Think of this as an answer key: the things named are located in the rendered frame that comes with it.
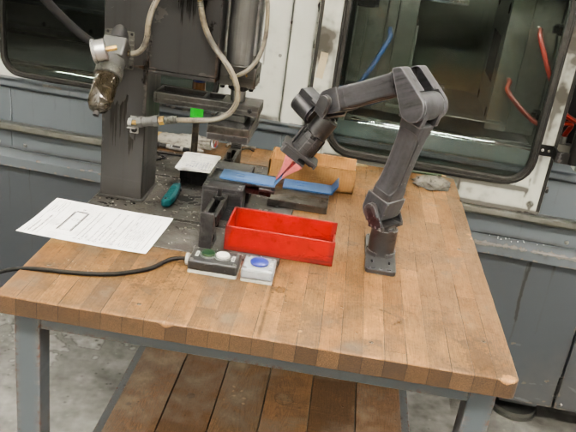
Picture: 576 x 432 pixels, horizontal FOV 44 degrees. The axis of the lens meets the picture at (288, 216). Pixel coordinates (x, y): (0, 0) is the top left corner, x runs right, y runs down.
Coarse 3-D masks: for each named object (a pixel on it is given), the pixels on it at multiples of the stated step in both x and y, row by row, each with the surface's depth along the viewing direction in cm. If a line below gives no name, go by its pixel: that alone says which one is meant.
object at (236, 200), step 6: (204, 192) 176; (210, 192) 176; (216, 192) 176; (222, 192) 176; (204, 198) 177; (210, 198) 176; (228, 198) 176; (234, 198) 176; (240, 198) 176; (246, 198) 190; (204, 204) 177; (228, 204) 177; (234, 204) 176; (240, 204) 176; (228, 210) 177; (222, 216) 178; (228, 216) 178
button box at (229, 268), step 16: (176, 256) 154; (192, 256) 152; (240, 256) 155; (0, 272) 144; (48, 272) 144; (64, 272) 144; (80, 272) 144; (96, 272) 145; (112, 272) 145; (128, 272) 147; (192, 272) 151; (208, 272) 151; (224, 272) 150
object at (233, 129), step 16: (160, 96) 174; (176, 96) 174; (192, 96) 174; (208, 96) 179; (224, 96) 180; (224, 112) 174; (240, 112) 174; (256, 112) 173; (208, 128) 169; (224, 128) 169; (240, 128) 169; (256, 128) 183
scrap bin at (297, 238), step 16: (240, 208) 172; (240, 224) 173; (256, 224) 173; (272, 224) 172; (288, 224) 172; (304, 224) 171; (320, 224) 171; (336, 224) 171; (240, 240) 162; (256, 240) 162; (272, 240) 161; (288, 240) 161; (304, 240) 160; (320, 240) 160; (272, 256) 163; (288, 256) 162; (304, 256) 162; (320, 256) 162
